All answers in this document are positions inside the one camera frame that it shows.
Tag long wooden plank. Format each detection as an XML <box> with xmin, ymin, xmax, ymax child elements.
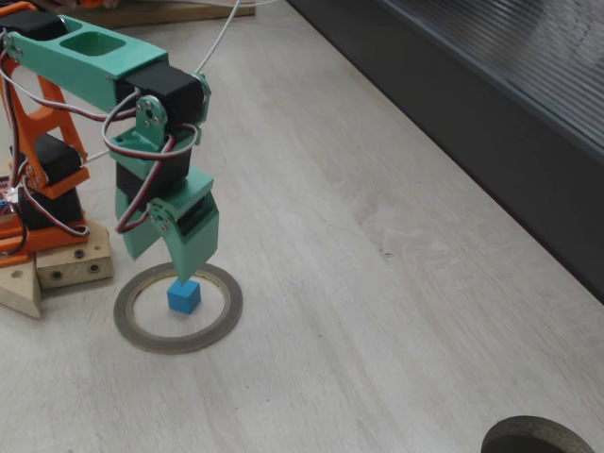
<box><xmin>0</xmin><ymin>257</ymin><xmax>43</xmax><ymax>320</ymax></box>

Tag frosted desk partition grey frame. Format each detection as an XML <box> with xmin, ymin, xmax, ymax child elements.
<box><xmin>285</xmin><ymin>0</ymin><xmax>604</xmax><ymax>306</ymax></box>

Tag red controller circuit board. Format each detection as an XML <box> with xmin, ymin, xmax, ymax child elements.
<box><xmin>0</xmin><ymin>175</ymin><xmax>18</xmax><ymax>221</ymax></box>

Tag short wooden base block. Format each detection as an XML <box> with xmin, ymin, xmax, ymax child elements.
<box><xmin>35</xmin><ymin>224</ymin><xmax>114</xmax><ymax>290</ymax></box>

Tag small blue cube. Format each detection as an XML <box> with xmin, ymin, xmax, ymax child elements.
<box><xmin>166</xmin><ymin>278</ymin><xmax>202</xmax><ymax>315</ymax></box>

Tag flat wooden board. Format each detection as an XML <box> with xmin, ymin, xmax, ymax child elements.
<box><xmin>70</xmin><ymin>0</ymin><xmax>257</xmax><ymax>30</ymax></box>

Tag white usb cable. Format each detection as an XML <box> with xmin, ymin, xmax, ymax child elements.
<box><xmin>82</xmin><ymin>0</ymin><xmax>279</xmax><ymax>164</ymax></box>

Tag grey ring of tape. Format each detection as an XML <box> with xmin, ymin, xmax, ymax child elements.
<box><xmin>112</xmin><ymin>262</ymin><xmax>244</xmax><ymax>355</ymax></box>

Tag orange controller board mount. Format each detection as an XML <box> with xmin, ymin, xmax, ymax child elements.
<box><xmin>0</xmin><ymin>215</ymin><xmax>28</xmax><ymax>270</ymax></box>

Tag red white black servo wires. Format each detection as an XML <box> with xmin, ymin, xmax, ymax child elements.
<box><xmin>0</xmin><ymin>27</ymin><xmax>202</xmax><ymax>237</ymax></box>

